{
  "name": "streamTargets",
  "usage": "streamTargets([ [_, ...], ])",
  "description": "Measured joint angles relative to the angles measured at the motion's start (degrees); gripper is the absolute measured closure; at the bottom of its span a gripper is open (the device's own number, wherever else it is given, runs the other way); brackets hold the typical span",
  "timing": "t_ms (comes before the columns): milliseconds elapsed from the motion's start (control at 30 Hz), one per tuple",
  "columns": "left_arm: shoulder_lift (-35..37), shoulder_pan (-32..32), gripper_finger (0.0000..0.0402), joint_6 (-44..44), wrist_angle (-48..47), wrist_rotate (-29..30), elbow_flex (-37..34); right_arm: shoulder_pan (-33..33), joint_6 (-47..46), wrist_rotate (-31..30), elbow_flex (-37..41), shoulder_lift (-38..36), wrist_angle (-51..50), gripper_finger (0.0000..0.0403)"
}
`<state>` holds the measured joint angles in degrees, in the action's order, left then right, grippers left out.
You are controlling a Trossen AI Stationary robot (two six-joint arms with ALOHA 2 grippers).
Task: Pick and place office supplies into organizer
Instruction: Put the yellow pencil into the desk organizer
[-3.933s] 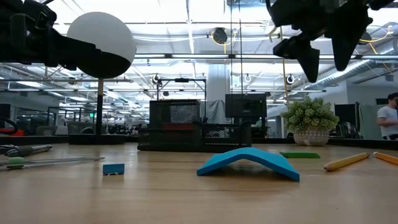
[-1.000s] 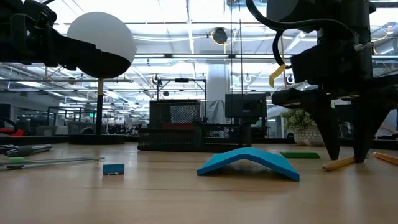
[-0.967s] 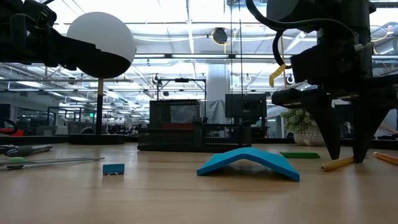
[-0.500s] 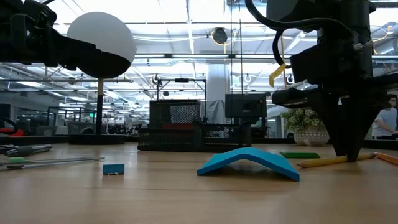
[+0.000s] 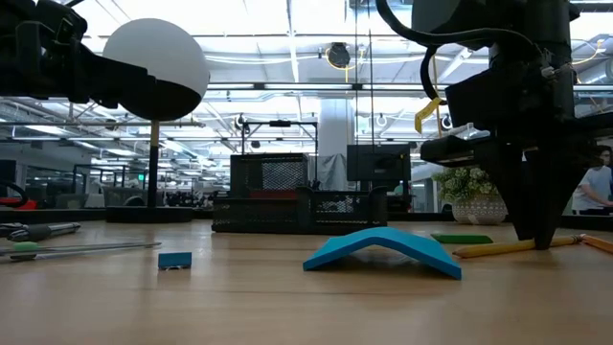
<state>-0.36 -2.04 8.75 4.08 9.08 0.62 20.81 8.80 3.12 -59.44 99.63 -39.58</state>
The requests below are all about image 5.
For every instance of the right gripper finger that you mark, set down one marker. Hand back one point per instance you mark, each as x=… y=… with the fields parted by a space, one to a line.
x=510 y=187
x=555 y=191

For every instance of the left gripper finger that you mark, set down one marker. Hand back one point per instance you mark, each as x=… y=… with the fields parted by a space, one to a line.
x=115 y=81

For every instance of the yellow pencil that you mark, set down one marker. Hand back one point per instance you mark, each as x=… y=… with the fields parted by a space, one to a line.
x=493 y=248

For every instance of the orange pencil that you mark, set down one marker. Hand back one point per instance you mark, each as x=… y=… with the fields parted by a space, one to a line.
x=601 y=243

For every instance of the green sticky note pad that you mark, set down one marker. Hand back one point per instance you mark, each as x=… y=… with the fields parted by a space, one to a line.
x=460 y=238

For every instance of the blue sticky note pad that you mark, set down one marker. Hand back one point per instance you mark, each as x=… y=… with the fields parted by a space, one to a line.
x=383 y=239

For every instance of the black mesh desk organizer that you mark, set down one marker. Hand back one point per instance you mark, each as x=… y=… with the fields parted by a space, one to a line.
x=268 y=211

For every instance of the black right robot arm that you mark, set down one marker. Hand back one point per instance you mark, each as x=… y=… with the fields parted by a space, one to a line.
x=527 y=19

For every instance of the potted green plant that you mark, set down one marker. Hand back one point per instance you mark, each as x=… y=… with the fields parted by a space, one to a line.
x=479 y=211

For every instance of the person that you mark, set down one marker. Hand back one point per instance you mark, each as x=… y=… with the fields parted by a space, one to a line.
x=596 y=187

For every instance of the white globe table lamp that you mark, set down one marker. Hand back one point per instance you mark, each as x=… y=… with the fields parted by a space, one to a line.
x=158 y=52

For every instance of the black background monitor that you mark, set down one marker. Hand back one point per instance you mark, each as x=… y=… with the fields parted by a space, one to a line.
x=378 y=163

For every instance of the small blue block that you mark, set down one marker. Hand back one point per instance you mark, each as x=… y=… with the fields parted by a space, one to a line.
x=174 y=259

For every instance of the black aluminium table frame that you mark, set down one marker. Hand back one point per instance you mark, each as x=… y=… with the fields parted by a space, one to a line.
x=57 y=215

